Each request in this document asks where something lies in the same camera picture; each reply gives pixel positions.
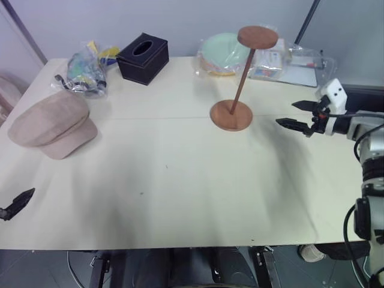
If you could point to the beige newsboy cap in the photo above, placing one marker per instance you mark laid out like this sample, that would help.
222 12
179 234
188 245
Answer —
51 123

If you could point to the bagged stack of pastel plates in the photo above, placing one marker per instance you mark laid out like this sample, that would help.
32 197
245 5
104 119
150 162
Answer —
219 51

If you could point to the black slanted pole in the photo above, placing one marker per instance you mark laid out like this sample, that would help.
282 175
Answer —
306 22

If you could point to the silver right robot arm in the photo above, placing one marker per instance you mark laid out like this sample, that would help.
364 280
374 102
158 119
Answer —
372 144

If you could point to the dark trouser leg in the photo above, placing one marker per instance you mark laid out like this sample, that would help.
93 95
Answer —
345 250

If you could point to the clear bag of printed cards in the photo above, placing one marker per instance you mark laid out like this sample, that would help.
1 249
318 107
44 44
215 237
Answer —
270 64

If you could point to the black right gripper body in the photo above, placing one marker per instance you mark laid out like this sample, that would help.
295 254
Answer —
321 120

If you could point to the wooden hat stand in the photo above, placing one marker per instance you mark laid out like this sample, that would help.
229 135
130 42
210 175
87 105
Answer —
231 117

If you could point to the black table frame leg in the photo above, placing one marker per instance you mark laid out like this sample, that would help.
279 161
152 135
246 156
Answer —
265 267
100 270

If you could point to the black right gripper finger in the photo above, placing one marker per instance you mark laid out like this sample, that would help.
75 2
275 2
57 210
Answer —
307 106
295 124

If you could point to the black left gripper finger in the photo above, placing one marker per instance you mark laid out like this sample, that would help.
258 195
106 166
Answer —
21 200

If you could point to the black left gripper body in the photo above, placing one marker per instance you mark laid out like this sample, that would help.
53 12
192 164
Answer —
3 213

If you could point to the white shoe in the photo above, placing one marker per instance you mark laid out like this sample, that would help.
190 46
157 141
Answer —
311 253

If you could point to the clear bag of colourful items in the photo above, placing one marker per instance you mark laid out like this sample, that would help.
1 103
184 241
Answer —
85 72

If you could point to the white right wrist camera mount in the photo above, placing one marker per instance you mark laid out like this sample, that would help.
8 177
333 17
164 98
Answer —
336 96

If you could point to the black leather tissue box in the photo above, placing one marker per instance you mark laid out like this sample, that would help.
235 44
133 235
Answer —
141 67

